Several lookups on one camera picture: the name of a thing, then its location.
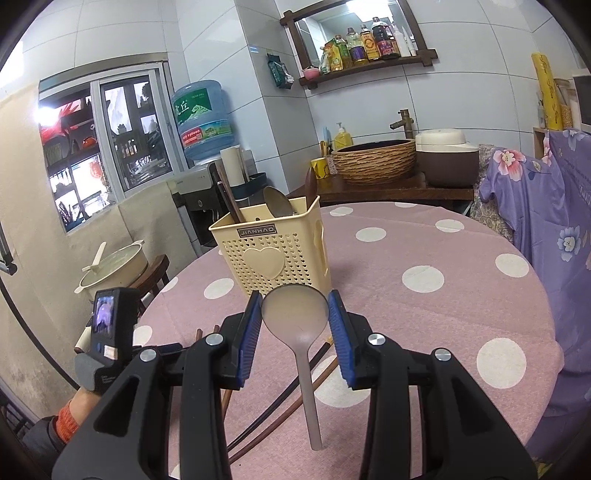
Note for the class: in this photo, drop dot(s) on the cream pot with lid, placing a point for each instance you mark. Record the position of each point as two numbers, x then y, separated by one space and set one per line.
120 272

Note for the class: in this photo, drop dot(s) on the yellow cup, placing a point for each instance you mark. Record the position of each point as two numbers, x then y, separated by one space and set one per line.
318 168

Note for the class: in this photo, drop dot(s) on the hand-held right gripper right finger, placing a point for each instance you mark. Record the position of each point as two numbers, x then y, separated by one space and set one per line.
341 341

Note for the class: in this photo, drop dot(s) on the blue water bottle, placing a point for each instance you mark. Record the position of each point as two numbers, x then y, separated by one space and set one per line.
203 120

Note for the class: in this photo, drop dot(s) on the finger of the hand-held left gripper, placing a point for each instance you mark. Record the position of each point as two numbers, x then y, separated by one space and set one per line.
168 348

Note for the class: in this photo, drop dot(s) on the purple floral cloth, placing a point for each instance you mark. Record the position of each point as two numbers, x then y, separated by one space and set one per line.
554 207

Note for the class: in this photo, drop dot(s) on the woven wash basin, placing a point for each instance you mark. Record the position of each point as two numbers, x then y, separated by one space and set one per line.
374 164

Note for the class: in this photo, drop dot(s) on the bronze faucet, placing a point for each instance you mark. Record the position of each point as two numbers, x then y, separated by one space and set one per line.
405 122

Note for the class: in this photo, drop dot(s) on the brown and white rice cooker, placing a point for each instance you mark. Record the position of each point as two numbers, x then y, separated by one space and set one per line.
448 161

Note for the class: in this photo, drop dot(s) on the wooden side shelf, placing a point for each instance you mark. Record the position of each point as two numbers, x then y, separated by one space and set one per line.
540 143

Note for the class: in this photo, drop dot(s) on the pink bowl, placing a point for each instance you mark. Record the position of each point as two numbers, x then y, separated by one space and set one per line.
310 73

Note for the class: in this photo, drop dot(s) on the person's left forearm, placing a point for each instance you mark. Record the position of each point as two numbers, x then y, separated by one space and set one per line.
46 434

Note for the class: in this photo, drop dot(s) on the blue wall holder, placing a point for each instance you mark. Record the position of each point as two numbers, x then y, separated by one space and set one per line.
256 182

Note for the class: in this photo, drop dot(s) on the wooden framed mirror shelf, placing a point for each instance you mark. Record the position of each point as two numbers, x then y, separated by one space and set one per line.
314 32

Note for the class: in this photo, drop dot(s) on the white microwave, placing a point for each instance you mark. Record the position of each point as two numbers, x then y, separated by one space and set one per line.
582 97

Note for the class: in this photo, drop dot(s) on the dark wooden chair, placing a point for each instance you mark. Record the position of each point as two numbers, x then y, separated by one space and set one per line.
157 267

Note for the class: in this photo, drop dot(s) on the sliding window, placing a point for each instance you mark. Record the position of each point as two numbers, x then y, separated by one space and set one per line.
115 138

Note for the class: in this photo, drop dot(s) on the yellow wrapping roll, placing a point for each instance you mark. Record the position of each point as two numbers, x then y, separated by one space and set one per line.
545 92

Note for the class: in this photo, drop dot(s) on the grey patterned cloth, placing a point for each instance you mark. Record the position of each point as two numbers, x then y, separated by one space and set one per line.
489 207

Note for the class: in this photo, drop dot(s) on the red paper flower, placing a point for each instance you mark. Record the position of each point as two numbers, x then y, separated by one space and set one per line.
55 121

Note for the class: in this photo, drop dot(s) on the yellow oil bottle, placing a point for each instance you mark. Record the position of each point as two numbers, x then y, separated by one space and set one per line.
341 55

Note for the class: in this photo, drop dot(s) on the orange label bottle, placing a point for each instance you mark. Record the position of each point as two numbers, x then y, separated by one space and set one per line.
370 46

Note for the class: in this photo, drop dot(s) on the grey water dispenser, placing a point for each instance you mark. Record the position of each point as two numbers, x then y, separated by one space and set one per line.
194 184

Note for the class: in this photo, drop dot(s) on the amber sauce bottle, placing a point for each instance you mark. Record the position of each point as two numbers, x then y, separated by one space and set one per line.
356 50

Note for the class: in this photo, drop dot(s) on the green hanging packet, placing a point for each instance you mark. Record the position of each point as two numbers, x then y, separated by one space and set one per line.
279 71

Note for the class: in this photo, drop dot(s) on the yellow soap pump bottle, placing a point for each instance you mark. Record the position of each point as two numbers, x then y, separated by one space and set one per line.
342 138

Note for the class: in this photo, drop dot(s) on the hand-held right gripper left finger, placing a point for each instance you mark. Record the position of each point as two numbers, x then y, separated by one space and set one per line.
247 341

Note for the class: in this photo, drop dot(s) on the dark wooden counter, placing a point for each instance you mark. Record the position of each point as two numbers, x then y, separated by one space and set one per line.
392 194

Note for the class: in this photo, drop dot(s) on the person's left hand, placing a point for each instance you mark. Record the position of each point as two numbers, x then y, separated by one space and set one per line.
84 399

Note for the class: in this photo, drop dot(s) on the yellow packet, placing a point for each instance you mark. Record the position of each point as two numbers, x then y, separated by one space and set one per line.
328 60

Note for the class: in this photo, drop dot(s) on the cream plastic utensil holder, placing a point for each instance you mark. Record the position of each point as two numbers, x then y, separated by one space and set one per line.
300 258

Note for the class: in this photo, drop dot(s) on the dark soy sauce bottle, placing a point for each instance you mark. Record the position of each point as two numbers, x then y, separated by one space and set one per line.
385 41

